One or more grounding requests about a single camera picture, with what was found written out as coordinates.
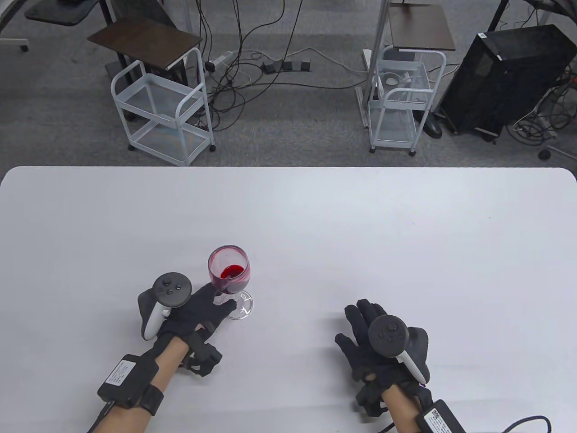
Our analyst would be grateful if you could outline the tangle of cables by computer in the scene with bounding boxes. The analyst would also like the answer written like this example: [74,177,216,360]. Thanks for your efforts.
[507,63,577,146]

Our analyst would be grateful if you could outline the white device in cart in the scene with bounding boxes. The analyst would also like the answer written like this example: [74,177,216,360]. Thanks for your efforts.
[382,71,413,89]

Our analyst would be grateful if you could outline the white power strip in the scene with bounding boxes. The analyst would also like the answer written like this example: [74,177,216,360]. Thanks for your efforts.
[205,51,238,71]

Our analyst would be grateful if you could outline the wine glass with red wine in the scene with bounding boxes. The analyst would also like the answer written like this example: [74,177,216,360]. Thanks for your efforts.
[208,245,254,320]

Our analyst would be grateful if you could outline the person's right hand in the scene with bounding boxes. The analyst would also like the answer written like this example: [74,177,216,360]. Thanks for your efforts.
[334,299,426,391]

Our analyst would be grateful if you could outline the black box on arm strap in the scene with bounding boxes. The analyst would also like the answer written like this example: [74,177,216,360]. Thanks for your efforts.
[416,399,467,433]
[97,355,165,415]

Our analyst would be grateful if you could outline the dark grey desk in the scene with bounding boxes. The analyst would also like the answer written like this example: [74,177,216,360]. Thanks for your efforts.
[24,0,101,26]

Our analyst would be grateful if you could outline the person's left forearm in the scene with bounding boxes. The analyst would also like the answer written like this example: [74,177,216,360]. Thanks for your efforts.
[92,336,189,433]

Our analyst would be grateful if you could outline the tangle of black floor cables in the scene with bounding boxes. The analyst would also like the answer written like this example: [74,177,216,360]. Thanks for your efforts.
[194,0,375,132]

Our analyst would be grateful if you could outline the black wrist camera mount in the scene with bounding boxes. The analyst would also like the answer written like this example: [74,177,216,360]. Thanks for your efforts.
[354,382,389,418]
[179,322,223,376]

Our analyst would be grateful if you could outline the white metal trolley cart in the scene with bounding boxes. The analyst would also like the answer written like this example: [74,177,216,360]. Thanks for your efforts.
[362,45,448,157]
[111,47,216,167]

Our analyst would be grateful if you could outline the grey white tracking controller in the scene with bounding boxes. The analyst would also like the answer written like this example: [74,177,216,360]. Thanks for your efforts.
[368,315,431,387]
[137,272,193,341]

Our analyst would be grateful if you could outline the person's left hand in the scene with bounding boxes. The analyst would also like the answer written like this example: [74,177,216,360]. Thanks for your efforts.
[156,282,238,343]

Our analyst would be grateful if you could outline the brown side table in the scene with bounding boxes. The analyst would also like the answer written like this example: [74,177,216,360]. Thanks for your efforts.
[387,4,456,51]
[87,21,204,86]

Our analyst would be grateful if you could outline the black arm box cable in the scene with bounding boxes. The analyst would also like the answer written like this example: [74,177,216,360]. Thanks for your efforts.
[87,401,114,433]
[464,415,553,433]

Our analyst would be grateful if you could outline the black computer tower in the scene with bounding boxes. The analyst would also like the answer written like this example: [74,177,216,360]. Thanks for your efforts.
[439,24,577,136]

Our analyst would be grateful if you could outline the person's right forearm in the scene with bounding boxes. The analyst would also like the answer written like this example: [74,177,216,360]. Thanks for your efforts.
[381,386,435,433]

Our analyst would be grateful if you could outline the silver metal pole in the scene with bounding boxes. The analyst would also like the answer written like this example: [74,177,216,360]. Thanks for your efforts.
[366,0,394,101]

